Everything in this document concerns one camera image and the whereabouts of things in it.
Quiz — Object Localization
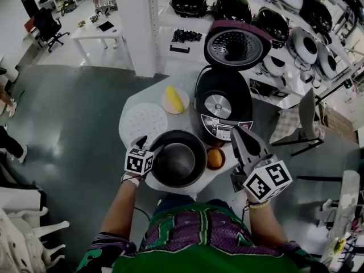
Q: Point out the rows of domed appliances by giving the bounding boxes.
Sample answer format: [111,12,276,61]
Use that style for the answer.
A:
[169,0,364,82]

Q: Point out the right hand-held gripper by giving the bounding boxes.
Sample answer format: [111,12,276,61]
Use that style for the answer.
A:
[230,126,293,203]

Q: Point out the person's right forearm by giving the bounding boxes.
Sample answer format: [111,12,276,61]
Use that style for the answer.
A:
[246,200,288,250]

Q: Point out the black tripod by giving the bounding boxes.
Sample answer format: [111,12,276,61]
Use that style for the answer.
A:
[312,64,364,102]

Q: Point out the yellow corn cob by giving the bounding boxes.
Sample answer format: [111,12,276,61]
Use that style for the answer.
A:
[166,85,185,113]

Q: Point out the marble table with black legs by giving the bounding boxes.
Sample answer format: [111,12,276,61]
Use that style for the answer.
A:
[320,171,362,267]

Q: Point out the white metal shelf rack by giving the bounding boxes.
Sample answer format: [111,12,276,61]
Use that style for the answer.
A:
[149,0,364,110]

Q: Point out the black box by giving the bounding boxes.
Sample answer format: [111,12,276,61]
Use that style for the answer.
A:
[249,78,288,99]

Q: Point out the grey chair with black legs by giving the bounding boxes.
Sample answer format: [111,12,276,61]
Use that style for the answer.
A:
[270,88,325,156]

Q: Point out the beige checked cloth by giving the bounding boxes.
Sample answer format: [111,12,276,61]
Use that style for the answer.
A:
[269,108,302,144]

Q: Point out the pile of small black parts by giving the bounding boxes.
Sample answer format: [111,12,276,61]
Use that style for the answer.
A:
[171,29,203,43]

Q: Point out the black tablet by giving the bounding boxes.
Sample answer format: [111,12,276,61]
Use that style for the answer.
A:
[97,20,115,32]

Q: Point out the cream beaded bracelet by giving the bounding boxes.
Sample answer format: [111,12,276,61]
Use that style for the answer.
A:
[247,200,271,209]

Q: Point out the round white table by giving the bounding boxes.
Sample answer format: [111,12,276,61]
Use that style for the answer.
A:
[118,88,245,196]

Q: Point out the corn cob on plate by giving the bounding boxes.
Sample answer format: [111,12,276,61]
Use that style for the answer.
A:
[160,89,191,115]

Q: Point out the black pot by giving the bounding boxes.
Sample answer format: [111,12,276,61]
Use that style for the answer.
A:
[149,129,208,189]

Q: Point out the person's left forearm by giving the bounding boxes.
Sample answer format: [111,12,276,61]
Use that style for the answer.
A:
[101,177,143,240]

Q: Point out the orange fruit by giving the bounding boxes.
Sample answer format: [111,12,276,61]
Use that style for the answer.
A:
[209,148,223,167]

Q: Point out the orange desk panel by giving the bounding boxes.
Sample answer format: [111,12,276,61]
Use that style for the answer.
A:
[24,18,38,34]

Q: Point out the orange in small bowl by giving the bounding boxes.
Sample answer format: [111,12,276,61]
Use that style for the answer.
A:
[206,147,226,171]

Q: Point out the black office chair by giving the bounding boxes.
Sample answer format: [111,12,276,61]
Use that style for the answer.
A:
[32,7,71,53]

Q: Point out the white perforated steamer tray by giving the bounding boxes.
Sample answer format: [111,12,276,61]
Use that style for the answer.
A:
[122,102,169,147]

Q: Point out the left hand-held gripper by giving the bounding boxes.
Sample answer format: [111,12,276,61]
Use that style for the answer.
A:
[124,135,165,179]

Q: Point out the wooden pallet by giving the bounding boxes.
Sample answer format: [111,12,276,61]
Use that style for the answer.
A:
[324,106,356,142]

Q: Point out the dark red rice cooker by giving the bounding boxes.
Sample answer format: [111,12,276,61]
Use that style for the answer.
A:
[194,19,273,147]

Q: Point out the person's purple green jersey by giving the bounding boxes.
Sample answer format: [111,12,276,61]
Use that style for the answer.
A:
[75,199,330,273]

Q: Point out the small white table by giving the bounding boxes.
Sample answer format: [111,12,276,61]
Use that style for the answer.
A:
[70,18,127,65]

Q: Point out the white square pillar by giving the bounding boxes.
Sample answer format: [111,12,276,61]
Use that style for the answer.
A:
[112,0,160,78]

